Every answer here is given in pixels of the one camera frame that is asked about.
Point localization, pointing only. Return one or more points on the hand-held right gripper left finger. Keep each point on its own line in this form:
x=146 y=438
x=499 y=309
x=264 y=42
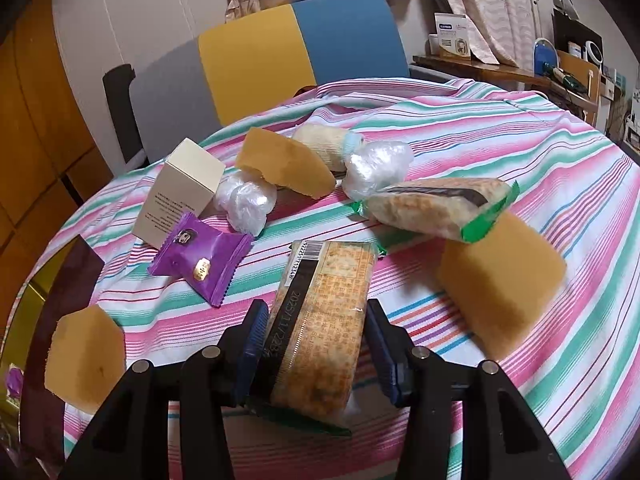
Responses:
x=254 y=342

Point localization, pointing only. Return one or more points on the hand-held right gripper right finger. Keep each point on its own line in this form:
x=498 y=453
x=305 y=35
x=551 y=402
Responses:
x=387 y=380

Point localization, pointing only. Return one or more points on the brown cracker packet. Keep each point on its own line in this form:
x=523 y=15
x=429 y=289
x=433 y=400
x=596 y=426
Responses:
x=320 y=320

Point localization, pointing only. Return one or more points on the gold-lined storage box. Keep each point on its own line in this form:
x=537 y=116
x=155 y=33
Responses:
x=70 y=270

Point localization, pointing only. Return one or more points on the purple snack packet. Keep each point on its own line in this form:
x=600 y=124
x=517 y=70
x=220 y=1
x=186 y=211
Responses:
x=15 y=380
x=200 y=260

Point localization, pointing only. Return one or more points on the crumpled clear plastic bag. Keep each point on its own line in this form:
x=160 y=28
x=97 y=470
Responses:
x=245 y=200
x=375 y=167

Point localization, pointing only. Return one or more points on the yellow sponge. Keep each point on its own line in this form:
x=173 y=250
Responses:
x=82 y=360
x=280 y=160
x=500 y=285

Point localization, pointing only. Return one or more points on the white carton box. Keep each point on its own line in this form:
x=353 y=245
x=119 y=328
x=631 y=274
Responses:
x=170 y=200

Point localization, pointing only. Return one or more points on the cracker packet green wrapper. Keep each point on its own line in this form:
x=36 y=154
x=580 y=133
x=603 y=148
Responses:
x=430 y=207

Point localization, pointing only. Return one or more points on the cracker roll light blue end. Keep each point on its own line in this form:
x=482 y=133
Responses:
x=325 y=145

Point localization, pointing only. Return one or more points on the grey yellow blue chair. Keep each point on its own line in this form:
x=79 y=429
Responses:
x=250 y=65

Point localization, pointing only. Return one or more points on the wooden wardrobe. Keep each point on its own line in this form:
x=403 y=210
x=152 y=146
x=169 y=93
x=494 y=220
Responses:
x=35 y=110

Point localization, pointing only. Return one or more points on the wooden desk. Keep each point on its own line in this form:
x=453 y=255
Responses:
x=475 y=66

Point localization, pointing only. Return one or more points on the white cup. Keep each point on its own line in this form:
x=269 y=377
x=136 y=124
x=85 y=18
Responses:
x=433 y=45

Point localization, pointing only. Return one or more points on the white printed box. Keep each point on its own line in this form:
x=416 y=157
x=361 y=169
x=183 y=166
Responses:
x=452 y=37

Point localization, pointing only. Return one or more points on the blue white round device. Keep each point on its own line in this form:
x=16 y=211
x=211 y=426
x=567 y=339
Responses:
x=544 y=57

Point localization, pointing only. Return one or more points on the wooden desk shelf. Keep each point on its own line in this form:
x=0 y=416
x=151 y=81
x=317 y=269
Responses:
x=580 y=72

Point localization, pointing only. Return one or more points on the wavy patterned curtain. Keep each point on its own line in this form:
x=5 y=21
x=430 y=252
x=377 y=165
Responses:
x=485 y=5

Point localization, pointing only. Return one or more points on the black monitor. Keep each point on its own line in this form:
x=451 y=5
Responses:
x=567 y=30

